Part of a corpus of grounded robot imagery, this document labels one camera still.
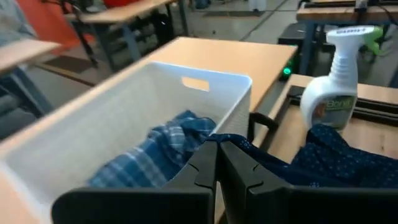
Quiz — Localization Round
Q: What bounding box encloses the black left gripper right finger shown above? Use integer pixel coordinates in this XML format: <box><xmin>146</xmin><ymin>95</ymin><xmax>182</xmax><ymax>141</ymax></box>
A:
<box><xmin>220</xmin><ymin>141</ymin><xmax>398</xmax><ymax>224</ymax></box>

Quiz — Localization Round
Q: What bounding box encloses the white spray bottle green trigger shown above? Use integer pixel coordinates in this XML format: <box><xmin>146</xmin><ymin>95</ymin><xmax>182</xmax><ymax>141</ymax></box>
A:
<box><xmin>300</xmin><ymin>25</ymin><xmax>385</xmax><ymax>131</ymax></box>

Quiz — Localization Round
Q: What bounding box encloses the white plastic laundry basket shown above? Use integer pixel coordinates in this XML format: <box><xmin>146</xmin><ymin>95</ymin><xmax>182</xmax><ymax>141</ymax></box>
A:
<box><xmin>0</xmin><ymin>60</ymin><xmax>253</xmax><ymax>224</ymax></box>

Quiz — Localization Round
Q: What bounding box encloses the background wooden desk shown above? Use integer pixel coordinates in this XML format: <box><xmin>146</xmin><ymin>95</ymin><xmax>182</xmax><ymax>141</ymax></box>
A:
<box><xmin>295</xmin><ymin>0</ymin><xmax>398</xmax><ymax>75</ymax></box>
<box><xmin>0</xmin><ymin>39</ymin><xmax>62</xmax><ymax>118</ymax></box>
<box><xmin>65</xmin><ymin>0</ymin><xmax>190</xmax><ymax>72</ymax></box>

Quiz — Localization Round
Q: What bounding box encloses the light wooden desk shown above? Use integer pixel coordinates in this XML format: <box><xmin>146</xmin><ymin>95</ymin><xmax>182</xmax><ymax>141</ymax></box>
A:
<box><xmin>0</xmin><ymin>36</ymin><xmax>298</xmax><ymax>224</ymax></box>

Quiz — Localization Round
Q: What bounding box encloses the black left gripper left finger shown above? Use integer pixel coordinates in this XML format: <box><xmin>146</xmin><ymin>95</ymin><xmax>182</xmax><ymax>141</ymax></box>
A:
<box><xmin>51</xmin><ymin>141</ymin><xmax>218</xmax><ymax>224</ymax></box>

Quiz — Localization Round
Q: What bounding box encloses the red partition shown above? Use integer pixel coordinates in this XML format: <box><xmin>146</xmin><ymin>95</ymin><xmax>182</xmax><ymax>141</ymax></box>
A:
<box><xmin>17</xmin><ymin>0</ymin><xmax>96</xmax><ymax>54</ymax></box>

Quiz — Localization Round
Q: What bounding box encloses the navy dotted garment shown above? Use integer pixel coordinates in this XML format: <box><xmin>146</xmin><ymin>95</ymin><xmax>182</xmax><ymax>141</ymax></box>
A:
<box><xmin>206</xmin><ymin>123</ymin><xmax>398</xmax><ymax>189</ymax></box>

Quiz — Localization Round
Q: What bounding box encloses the blue plaid shirt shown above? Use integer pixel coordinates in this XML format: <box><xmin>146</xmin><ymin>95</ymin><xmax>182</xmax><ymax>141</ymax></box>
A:
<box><xmin>86</xmin><ymin>110</ymin><xmax>217</xmax><ymax>189</ymax></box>

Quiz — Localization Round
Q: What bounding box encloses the black device green light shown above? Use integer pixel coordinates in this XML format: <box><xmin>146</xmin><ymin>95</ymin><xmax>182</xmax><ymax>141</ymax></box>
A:
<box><xmin>278</xmin><ymin>52</ymin><xmax>300</xmax><ymax>82</ymax></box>

